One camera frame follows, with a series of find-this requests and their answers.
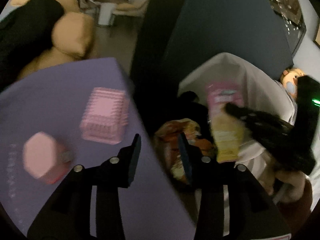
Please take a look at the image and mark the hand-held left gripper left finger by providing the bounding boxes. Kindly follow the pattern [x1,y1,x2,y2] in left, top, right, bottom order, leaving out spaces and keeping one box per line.
[27,134,142,240]

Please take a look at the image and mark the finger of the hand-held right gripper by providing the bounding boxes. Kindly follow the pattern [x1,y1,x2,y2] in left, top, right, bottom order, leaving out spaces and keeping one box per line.
[226,102,293,135]
[246,125,280,160]

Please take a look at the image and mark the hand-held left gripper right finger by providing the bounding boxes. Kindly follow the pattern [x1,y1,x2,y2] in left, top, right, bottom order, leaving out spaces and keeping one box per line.
[178,132,292,240]

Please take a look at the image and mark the pink and yellow chip packet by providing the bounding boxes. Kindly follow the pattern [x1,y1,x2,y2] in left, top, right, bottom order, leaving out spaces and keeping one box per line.
[205,81,245,163]

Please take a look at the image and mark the black trash bin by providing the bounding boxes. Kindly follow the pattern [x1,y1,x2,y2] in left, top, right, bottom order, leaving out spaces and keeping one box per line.
[152,91,225,185]

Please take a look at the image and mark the person's right forearm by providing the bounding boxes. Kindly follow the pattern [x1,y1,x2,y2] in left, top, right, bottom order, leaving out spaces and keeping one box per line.
[275,179,314,235]

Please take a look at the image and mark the person's right hand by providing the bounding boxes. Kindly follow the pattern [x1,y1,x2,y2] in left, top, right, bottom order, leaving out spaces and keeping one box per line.
[276,169,308,203]

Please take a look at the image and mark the white sofa cover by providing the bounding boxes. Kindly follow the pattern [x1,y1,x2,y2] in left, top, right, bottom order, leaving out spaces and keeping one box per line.
[177,52,320,205]

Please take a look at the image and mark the pink plastic basket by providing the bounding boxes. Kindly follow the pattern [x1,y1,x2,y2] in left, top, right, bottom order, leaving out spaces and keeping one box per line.
[79,87,130,145]

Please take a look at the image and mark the blue partition panel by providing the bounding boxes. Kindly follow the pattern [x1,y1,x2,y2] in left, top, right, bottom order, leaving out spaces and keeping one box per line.
[130,0,294,105]

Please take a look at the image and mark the pink hexagonal box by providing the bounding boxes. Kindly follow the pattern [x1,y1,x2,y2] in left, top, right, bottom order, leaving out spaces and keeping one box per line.
[22,132,74,185]

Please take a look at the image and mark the beige dining chair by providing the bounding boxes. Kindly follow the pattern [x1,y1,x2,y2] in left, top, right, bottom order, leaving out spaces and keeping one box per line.
[115,0,148,18]

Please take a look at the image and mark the dining table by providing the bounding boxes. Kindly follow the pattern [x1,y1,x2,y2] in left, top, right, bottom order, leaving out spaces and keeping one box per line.
[77,0,137,27]

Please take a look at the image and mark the black jacket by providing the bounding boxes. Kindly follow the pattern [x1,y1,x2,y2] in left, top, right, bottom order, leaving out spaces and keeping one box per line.
[0,0,65,85]

